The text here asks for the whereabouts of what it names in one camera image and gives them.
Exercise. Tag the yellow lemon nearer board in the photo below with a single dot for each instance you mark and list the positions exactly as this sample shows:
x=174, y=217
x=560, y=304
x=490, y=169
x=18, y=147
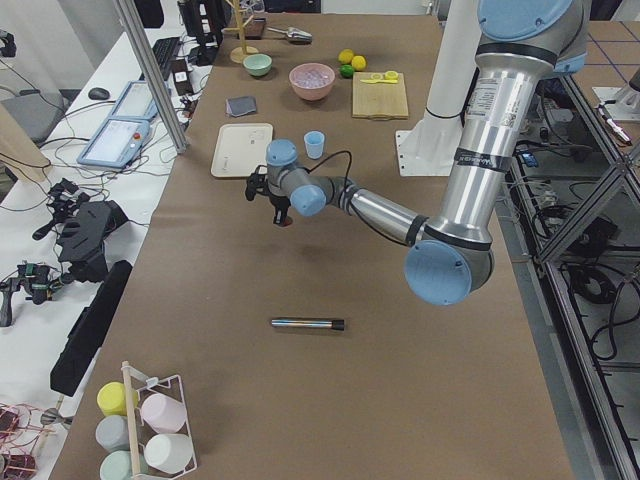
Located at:
x=358, y=63

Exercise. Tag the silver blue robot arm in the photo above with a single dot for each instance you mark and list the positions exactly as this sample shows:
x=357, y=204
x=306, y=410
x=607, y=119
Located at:
x=500, y=50

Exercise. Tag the clear ice cubes pile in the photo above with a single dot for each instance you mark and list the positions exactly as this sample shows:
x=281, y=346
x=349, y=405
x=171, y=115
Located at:
x=312, y=75

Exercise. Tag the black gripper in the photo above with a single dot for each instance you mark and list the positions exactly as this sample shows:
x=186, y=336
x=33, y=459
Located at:
x=278, y=202

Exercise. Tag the pink bowl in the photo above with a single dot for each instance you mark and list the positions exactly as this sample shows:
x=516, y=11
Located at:
x=312, y=94

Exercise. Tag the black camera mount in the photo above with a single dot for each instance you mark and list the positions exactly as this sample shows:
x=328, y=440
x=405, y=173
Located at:
x=257, y=184

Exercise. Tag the grey plastic cup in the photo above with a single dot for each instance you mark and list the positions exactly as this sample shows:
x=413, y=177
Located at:
x=111, y=433

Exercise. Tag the grey folded cloth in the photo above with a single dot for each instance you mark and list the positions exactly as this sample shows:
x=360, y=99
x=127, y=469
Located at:
x=241, y=106

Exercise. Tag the upper blue teach pendant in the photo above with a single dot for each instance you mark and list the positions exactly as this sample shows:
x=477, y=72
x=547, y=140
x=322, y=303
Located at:
x=115, y=143

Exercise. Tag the black computer mouse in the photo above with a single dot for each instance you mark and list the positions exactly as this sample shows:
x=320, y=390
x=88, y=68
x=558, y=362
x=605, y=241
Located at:
x=99, y=94

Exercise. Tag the yellow plastic cup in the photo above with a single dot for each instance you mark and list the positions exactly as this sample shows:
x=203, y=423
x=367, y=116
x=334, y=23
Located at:
x=111, y=399

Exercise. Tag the wooden cup tree stand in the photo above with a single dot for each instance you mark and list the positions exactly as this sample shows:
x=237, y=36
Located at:
x=243, y=17

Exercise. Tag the wooden cutting board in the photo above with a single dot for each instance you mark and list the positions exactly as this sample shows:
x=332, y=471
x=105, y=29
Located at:
x=379, y=101

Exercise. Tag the aluminium frame post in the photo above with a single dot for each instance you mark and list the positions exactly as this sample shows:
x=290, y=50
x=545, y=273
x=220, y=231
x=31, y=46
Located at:
x=136, y=34

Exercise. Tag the black monitor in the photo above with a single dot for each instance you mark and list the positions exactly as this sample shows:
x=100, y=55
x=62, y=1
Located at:
x=203, y=20

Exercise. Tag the light blue plastic cup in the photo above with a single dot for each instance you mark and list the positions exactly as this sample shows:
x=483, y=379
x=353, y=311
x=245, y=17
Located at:
x=314, y=144

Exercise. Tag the yellow lemon farther out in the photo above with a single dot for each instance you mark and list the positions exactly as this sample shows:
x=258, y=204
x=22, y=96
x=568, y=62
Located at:
x=345, y=56

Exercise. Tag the light green bowl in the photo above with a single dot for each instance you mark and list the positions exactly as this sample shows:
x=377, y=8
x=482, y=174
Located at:
x=258, y=64

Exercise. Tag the green lime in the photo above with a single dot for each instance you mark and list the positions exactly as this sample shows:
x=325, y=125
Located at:
x=346, y=71

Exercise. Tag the black keyboard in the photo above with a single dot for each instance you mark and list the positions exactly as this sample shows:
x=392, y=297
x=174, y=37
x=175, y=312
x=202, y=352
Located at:
x=165, y=51

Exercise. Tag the white plastic cup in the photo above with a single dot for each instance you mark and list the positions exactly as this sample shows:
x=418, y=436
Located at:
x=169, y=453

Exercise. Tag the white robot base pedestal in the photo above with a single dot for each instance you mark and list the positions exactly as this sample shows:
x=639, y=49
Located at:
x=429, y=148

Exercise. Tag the steel ice scoop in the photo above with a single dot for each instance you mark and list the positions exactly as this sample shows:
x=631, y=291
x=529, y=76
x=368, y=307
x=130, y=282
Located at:
x=293, y=35

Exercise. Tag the cream rabbit tray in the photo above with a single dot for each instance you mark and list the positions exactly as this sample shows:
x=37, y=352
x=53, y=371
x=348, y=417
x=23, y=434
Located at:
x=240, y=149

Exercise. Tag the steel muddler black tip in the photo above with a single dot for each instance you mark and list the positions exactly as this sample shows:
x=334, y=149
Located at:
x=313, y=323

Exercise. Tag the white wire cup rack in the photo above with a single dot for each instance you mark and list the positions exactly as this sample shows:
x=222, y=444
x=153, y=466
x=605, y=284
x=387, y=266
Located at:
x=138, y=386

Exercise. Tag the mint plastic cup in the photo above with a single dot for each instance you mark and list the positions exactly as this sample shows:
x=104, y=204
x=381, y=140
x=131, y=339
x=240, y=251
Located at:
x=116, y=466

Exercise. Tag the pink plastic cup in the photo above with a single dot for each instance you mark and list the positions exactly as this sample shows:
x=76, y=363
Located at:
x=163, y=414

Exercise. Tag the dark brown small box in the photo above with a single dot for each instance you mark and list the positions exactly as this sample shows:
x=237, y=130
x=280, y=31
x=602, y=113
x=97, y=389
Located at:
x=181, y=79

